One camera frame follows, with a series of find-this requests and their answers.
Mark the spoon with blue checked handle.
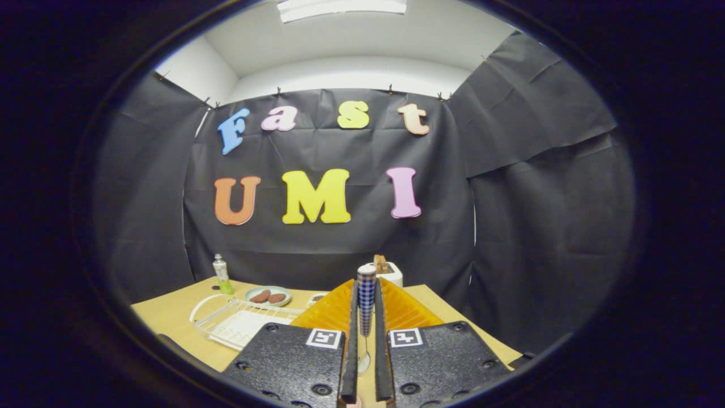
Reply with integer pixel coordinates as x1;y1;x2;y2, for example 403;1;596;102
357;264;377;375

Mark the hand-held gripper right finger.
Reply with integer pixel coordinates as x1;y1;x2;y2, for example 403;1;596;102
374;277;513;407

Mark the ceiling light panel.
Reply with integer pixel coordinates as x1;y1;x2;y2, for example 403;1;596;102
276;0;408;23

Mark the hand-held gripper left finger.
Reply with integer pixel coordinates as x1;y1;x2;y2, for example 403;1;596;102
220;278;359;407

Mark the pale green plate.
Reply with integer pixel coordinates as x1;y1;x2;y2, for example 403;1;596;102
245;286;292;307

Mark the white wire dish rack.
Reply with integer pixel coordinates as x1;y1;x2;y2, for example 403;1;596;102
190;293;306;352

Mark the black backdrop cloth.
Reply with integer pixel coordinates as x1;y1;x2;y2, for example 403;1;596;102
91;31;635;355

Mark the white toaster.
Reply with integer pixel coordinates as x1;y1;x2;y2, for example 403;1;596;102
359;262;404;288

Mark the clear bottle with green liquid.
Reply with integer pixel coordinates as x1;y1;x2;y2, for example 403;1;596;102
212;253;234;295

